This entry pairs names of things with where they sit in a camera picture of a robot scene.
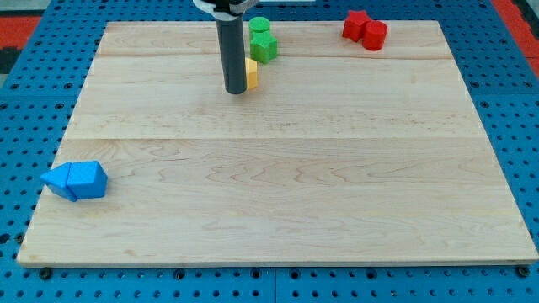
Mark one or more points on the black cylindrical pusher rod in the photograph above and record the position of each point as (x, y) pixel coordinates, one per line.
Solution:
(232, 50)

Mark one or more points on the green cylinder block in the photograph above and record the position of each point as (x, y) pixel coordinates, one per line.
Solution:
(258, 25)

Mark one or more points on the light wooden board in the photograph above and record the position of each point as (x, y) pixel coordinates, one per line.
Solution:
(340, 157)

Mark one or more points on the red star block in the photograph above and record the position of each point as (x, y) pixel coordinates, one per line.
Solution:
(354, 25)

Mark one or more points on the yellow block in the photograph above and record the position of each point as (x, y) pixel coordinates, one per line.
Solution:
(251, 73)

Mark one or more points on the blue triangle block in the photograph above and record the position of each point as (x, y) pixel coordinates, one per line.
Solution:
(56, 181)

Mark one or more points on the green star block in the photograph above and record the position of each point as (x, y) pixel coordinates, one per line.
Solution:
(263, 47)

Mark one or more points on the red cylinder block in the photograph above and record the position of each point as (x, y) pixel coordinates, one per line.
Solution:
(375, 35)

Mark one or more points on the blue pentagon block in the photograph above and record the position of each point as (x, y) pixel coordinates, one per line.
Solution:
(87, 180)

